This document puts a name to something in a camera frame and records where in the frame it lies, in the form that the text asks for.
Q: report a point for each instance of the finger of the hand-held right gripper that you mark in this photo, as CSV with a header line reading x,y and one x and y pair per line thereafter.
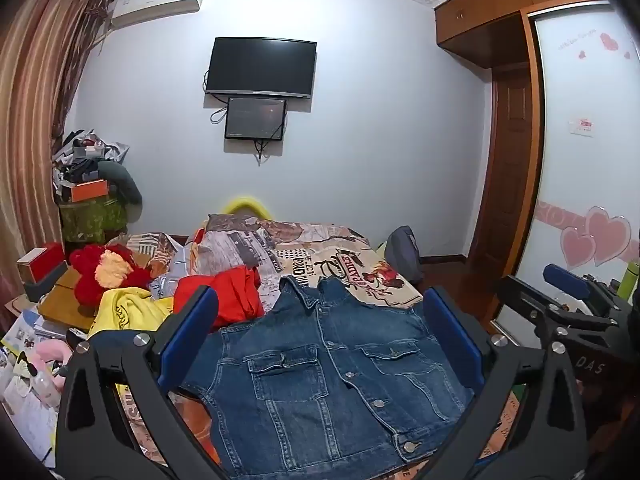
x,y
567,281
530,295

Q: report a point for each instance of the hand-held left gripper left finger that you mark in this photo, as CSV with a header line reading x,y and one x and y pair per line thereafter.
x,y
190,330

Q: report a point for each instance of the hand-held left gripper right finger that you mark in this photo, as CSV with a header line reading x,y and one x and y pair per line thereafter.
x,y
452,330

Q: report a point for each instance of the blue denim jacket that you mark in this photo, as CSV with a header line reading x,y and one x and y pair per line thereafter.
x,y
310,385

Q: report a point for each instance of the red garment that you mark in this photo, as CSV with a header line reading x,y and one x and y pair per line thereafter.
x,y
235,295

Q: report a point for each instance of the green bottle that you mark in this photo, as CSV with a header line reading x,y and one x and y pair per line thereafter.
x,y
629,280

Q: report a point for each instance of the yellow garment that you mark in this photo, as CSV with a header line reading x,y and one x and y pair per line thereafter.
x,y
130,310

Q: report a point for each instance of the light blue checked cloth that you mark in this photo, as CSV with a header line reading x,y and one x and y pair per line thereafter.
x,y
177,265

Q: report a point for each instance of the printed bed sheet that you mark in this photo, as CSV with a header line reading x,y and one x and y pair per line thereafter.
x,y
380,280

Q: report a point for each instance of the grey backpack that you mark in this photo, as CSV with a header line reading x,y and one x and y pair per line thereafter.
x,y
405,255

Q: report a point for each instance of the white heart-print sliding door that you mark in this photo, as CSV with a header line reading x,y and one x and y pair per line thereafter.
x,y
575,185

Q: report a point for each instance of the newspaper print quilt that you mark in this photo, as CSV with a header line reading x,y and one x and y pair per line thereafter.
x,y
240,245

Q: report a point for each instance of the red plush toy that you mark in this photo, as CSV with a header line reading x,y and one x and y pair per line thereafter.
x,y
90,265

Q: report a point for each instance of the brown cardboard box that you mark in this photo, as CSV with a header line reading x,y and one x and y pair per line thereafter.
x,y
62,305

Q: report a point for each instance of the yellow chair back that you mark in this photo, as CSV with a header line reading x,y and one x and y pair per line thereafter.
x,y
245,205

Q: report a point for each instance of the pink plush toy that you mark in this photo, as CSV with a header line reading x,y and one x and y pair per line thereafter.
x,y
50,352

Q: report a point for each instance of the small red white sticker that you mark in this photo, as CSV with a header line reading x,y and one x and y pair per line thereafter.
x,y
582,126

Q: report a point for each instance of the dark grey cushion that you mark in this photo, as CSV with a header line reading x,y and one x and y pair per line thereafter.
x,y
125,185

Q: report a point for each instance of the red box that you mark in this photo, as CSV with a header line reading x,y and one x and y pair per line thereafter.
x,y
42,260

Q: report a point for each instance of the orange box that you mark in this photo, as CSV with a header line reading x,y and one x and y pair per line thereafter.
x,y
89,190

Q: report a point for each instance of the stack of magazines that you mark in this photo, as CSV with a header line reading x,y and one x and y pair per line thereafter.
x,y
25,405

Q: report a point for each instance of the pile of clutter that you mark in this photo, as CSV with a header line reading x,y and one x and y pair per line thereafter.
x,y
85,155

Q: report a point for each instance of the small black monitor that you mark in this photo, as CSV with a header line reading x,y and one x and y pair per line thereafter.
x,y
255,117

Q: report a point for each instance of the wooden wardrobe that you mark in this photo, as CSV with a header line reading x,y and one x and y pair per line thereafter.
x,y
480,15

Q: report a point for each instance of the striped brown curtain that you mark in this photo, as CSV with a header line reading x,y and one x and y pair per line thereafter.
x,y
30,85

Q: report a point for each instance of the white air conditioner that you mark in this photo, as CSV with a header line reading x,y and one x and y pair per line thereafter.
x,y
157,2

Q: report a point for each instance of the black wall television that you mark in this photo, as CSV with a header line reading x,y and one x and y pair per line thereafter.
x,y
262,67

